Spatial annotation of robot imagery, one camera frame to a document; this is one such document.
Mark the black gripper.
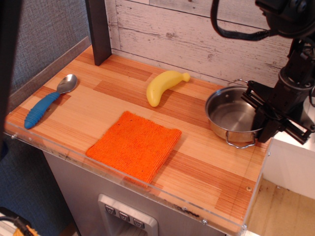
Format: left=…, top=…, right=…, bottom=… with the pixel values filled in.
left=242, top=68, right=315, bottom=144

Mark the small steel pot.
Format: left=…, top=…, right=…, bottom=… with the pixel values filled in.
left=205, top=79, right=260, bottom=149

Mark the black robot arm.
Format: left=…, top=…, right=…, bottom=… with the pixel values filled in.
left=242, top=0, right=315, bottom=144

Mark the orange knitted towel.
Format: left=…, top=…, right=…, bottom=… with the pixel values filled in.
left=86, top=111, right=182, bottom=187

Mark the white toy sink unit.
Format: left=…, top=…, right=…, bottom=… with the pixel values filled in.
left=262, top=103, right=315, bottom=200

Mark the yellow plastic banana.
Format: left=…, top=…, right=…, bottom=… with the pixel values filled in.
left=146, top=70, right=190, bottom=107

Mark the silver dispenser button panel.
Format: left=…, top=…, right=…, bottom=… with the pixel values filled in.
left=98, top=194, right=158, bottom=236

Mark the grey toy fridge cabinet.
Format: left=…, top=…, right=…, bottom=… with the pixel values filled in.
left=44, top=152, right=224, bottom=236

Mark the orange object bottom left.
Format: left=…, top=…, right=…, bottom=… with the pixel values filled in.
left=0, top=216, right=38, bottom=236

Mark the black braided cable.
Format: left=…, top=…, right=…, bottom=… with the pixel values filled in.
left=210, top=0, right=271, bottom=41

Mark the clear acrylic guard rail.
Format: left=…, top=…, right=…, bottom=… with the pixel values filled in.
left=4, top=117, right=269, bottom=236

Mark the dark left shelf post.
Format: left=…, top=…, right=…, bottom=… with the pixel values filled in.
left=85, top=0, right=112, bottom=66

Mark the blue handled metal spoon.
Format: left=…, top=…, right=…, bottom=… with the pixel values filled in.
left=24, top=74, right=78, bottom=129

